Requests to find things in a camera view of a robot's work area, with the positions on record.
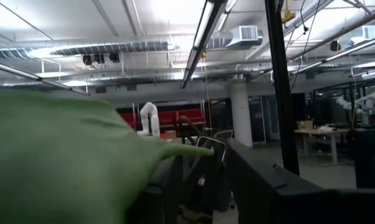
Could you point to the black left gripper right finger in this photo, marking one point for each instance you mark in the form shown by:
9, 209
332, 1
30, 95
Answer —
284, 202

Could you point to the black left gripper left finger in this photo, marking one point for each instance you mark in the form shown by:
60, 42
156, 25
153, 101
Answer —
162, 202

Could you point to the white tulip flower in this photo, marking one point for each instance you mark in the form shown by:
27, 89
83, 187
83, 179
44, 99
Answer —
66, 155

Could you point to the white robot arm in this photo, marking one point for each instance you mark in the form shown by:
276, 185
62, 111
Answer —
150, 119
362, 102

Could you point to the wooden table with box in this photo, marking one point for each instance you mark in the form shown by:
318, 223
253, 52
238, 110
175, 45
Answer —
321, 131

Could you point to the white column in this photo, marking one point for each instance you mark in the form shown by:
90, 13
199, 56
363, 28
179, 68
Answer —
241, 115

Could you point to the white ceiling vent unit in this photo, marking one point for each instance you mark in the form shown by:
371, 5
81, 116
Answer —
243, 35
366, 32

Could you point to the long ceiling light fixture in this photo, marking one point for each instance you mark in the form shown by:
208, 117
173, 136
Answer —
203, 31

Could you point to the yellow hanging plug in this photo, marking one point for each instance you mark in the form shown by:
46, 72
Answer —
288, 15

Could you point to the black aluminium table frame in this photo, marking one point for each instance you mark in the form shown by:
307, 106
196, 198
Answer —
281, 93

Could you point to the black ceiling camera cluster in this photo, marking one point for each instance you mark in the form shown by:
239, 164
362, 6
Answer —
100, 58

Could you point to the silver ventilation duct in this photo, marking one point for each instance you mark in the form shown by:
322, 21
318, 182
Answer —
112, 48

